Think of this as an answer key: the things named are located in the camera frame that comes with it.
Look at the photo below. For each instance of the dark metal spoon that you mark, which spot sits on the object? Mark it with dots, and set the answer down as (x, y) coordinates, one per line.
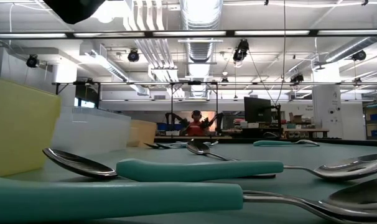
(198, 147)
(79, 165)
(151, 145)

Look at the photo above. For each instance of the black background robot arm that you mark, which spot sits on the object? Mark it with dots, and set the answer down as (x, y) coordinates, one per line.
(219, 119)
(173, 116)

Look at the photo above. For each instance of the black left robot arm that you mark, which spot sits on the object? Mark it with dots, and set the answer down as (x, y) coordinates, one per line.
(73, 9)

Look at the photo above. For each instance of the person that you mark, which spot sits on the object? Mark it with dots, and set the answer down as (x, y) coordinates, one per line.
(195, 128)

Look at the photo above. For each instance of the blue storage bins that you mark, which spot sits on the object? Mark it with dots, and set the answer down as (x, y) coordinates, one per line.
(163, 126)

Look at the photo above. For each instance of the orange plastic bin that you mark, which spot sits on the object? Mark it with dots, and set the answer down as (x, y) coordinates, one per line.
(143, 133)

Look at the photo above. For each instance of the black background monitor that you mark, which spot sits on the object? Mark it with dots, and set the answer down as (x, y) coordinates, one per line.
(257, 110)

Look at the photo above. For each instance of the black monitor stand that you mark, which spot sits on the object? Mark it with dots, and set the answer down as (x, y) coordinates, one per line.
(279, 121)

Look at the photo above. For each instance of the clear plastic bin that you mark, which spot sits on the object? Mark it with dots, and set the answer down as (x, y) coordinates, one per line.
(92, 133)

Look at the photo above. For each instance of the green table mat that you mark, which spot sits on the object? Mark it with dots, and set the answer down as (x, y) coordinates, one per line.
(285, 155)

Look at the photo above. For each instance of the cardboard box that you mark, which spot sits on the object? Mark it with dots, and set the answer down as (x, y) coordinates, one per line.
(296, 119)

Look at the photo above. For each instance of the white pillar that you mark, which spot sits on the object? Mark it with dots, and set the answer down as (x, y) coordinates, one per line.
(327, 102)

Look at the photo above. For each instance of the yellow plastic bin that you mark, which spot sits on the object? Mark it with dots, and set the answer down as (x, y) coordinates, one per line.
(20, 130)

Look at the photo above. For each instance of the storage shelf with bins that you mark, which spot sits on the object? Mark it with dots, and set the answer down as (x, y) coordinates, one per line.
(376, 124)

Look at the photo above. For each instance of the black metal station frame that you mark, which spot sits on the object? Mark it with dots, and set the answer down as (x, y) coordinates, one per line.
(145, 83)

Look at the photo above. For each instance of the silver ribbed ceiling duct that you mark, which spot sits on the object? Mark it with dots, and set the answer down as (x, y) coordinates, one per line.
(201, 56)

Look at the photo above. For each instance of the black ceiling camera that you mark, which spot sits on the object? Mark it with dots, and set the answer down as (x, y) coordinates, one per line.
(359, 55)
(32, 61)
(133, 56)
(296, 77)
(240, 51)

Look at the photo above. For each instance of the white rectangular ceiling duct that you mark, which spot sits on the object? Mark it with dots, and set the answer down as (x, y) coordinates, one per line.
(114, 70)

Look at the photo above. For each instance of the slanted silver ceiling duct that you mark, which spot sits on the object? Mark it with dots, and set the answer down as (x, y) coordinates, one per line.
(347, 49)

